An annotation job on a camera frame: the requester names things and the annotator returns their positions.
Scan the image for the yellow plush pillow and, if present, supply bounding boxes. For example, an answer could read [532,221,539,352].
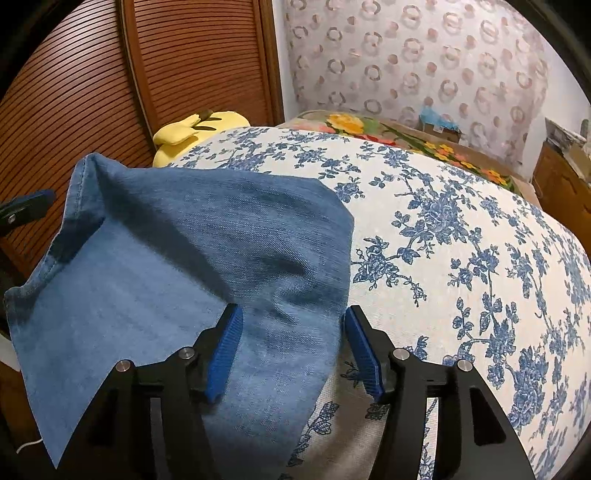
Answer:
[152,109,250,168]

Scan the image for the colourful flower blanket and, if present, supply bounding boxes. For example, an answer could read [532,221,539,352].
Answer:
[277,110,539,204]

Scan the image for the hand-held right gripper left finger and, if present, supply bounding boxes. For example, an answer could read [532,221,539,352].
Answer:
[58,305,244,480]

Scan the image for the ring patterned curtain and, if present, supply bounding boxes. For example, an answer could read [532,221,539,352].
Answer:
[284,0,550,167]

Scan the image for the small cardboard box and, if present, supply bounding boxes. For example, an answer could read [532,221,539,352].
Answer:
[418,117,465,144]

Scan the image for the white blue floral bedsheet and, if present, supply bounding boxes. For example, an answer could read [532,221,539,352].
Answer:
[166,126,591,480]

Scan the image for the grey stacked pile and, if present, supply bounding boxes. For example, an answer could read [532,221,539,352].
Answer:
[545,117,591,155]

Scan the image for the light blue cloth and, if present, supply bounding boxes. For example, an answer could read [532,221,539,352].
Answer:
[420,104,458,130]

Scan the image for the wooden cabinet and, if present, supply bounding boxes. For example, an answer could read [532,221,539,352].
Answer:
[531,138,591,217]

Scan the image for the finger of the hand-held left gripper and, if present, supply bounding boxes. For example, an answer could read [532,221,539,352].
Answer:
[0,189,56,237]

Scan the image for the blue denim pants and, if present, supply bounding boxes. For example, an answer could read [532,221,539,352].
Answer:
[4,152,355,480]

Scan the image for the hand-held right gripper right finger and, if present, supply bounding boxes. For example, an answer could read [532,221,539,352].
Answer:
[345,306,536,480]

